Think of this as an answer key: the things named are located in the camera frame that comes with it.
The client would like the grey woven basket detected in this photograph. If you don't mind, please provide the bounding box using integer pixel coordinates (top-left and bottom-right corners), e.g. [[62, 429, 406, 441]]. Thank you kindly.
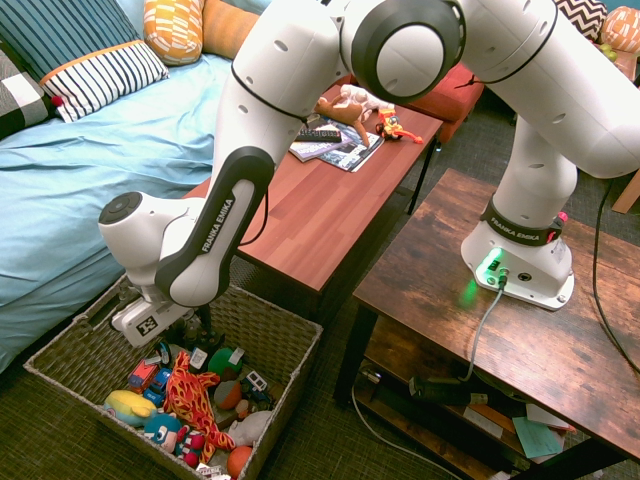
[[23, 273, 324, 480]]

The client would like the pink white plush animal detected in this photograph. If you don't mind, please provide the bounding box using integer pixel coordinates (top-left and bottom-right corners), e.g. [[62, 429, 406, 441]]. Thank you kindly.
[[339, 83, 396, 122]]

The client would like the white navy striped pillow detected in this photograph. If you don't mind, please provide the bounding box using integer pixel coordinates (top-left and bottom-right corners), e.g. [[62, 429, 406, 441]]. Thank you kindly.
[[39, 39, 170, 124]]

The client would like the purple cover magazine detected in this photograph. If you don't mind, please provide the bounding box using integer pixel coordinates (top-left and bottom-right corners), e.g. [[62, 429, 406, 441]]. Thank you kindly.
[[288, 135, 354, 163]]

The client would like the black and white checked pillow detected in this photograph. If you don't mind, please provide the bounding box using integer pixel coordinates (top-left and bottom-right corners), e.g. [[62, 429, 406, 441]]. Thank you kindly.
[[0, 48, 60, 142]]

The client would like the grey and orange patchwork ball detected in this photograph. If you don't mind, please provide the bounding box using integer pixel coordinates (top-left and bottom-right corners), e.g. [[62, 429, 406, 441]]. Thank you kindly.
[[213, 379, 244, 411]]

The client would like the Captain America plush doll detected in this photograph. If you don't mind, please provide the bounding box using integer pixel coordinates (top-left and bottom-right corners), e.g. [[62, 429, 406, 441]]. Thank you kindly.
[[143, 412, 206, 469]]

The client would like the black remote control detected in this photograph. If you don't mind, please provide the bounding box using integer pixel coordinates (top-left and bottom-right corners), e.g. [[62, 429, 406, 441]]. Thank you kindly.
[[294, 127, 344, 144]]

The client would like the light wooden furniture leg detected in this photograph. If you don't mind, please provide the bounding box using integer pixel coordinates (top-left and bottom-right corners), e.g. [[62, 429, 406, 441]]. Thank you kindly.
[[611, 168, 640, 214]]

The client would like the dark blue striped pillow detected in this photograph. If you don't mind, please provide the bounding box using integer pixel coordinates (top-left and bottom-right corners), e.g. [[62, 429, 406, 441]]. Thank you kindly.
[[0, 0, 142, 82]]

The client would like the orange flame pattern plush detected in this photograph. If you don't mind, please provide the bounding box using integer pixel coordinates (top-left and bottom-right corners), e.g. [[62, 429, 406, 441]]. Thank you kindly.
[[163, 351, 236, 464]]

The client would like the white cable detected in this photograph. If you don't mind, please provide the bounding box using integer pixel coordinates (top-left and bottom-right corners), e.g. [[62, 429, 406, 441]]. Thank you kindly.
[[349, 383, 467, 480]]

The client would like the grey plush animal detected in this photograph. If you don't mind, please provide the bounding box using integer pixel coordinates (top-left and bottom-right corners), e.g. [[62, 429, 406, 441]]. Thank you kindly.
[[227, 410, 274, 447]]

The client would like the orange white patterned cushion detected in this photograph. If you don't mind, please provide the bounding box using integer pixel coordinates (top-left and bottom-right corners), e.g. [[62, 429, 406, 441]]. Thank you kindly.
[[143, 0, 206, 67], [599, 5, 640, 54]]

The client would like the red toy truck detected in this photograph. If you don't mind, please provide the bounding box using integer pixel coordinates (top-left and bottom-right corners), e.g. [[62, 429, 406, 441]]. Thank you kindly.
[[127, 358, 162, 394]]

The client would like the yellow and blue plush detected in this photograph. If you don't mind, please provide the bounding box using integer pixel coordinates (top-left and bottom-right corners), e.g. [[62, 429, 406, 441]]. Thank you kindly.
[[103, 389, 159, 427]]

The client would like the light blue sofa cover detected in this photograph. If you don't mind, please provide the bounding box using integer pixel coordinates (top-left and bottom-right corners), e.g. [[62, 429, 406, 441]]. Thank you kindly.
[[0, 0, 281, 375]]

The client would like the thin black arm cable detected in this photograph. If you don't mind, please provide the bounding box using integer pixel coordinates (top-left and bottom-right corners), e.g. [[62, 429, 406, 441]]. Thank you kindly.
[[230, 63, 311, 247]]

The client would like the green and red ball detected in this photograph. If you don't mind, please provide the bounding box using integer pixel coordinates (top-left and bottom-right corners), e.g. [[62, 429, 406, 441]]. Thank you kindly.
[[207, 347, 245, 381]]

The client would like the rustic brown table with shelf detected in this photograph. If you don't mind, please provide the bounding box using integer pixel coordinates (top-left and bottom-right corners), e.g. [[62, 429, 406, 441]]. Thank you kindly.
[[333, 167, 640, 480]]

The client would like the white and blue toy bus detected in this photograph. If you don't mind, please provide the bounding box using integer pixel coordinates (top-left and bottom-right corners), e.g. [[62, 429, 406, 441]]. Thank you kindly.
[[241, 370, 274, 404]]

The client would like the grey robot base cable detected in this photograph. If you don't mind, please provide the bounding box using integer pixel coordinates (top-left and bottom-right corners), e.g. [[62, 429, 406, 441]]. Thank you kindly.
[[458, 272, 507, 384]]

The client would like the black white zigzag cushion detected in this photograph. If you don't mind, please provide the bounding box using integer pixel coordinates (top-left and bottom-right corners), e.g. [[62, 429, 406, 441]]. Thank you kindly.
[[553, 0, 609, 44]]

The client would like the brown plush animal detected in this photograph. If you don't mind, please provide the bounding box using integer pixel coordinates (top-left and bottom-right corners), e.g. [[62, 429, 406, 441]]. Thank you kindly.
[[313, 94, 374, 149]]

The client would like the thick black cable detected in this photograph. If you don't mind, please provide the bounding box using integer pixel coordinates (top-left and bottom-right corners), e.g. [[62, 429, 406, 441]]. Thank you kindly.
[[591, 177, 640, 377]]

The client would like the white paper sheet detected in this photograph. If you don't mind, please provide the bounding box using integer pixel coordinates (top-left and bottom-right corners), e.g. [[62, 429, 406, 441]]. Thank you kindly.
[[524, 402, 577, 432]]

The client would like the red ottoman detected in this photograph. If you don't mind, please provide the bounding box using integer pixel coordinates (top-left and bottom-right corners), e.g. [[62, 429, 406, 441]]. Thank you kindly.
[[339, 62, 485, 145]]

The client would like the reddish wooden coffee table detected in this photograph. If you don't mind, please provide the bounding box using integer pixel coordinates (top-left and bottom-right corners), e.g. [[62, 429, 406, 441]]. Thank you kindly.
[[184, 83, 444, 326]]

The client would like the black power brick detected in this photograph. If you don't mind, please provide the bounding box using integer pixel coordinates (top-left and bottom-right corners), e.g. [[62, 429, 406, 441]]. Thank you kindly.
[[408, 375, 489, 407]]

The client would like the plain orange cushion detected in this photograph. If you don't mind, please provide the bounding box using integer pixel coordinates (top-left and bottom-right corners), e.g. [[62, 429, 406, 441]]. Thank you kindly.
[[201, 0, 262, 61]]

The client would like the green paper notebook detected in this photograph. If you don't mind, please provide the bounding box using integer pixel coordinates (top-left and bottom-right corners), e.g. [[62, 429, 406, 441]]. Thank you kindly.
[[511, 415, 565, 459]]

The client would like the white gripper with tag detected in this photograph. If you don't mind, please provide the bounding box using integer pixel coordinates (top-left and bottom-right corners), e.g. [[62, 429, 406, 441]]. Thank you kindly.
[[110, 297, 215, 349]]

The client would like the blue police toy car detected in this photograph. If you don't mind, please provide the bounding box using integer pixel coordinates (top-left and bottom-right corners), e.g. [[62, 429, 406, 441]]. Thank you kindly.
[[144, 368, 174, 406]]

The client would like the orange toy digger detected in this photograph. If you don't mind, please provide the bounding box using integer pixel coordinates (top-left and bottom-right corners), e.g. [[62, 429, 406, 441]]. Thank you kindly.
[[374, 106, 425, 146]]

